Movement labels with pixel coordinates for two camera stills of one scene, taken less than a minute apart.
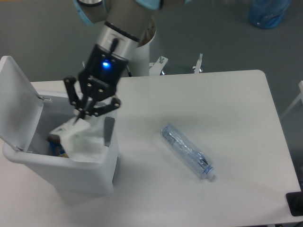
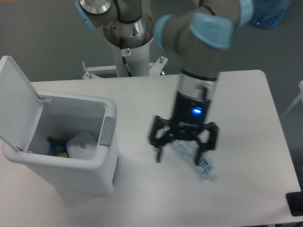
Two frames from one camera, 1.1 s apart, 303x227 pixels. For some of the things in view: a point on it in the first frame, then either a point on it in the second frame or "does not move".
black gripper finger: [75, 101] -> [159, 122]
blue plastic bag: [267, 14] does not move
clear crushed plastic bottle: [197, 160] does not move
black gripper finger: [98, 110] -> [213, 128]
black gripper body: [99, 74] -> [189, 114]
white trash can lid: [21, 108] does not move
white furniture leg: [300, 87] does not move
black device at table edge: [295, 201] does not move
